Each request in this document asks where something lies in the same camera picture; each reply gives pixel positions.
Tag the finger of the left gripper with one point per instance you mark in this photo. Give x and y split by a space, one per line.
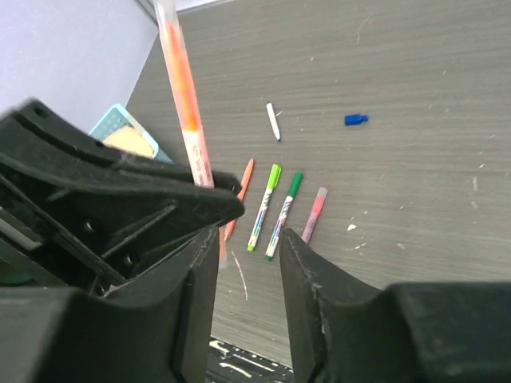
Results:
42 154

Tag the pink highlighter pen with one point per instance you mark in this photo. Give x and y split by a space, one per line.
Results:
314 214

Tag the white marker green end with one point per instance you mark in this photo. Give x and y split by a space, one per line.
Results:
282 218

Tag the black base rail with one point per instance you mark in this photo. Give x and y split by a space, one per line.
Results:
228 363

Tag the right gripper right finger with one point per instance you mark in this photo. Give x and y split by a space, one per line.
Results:
342 329

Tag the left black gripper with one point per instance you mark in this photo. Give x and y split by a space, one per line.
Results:
64 234

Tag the orange slim pen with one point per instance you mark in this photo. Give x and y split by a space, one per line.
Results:
244 184

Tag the orange white marker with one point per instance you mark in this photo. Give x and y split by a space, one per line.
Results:
183 92

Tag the white marker blue end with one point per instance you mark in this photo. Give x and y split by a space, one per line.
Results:
273 121

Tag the blue pen cap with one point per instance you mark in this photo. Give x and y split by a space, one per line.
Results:
355 119

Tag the white marker lime end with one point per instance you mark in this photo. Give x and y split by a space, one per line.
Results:
272 182

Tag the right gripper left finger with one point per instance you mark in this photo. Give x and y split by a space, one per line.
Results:
153 329

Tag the light blue plastic basket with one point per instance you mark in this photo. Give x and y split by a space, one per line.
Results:
117 117

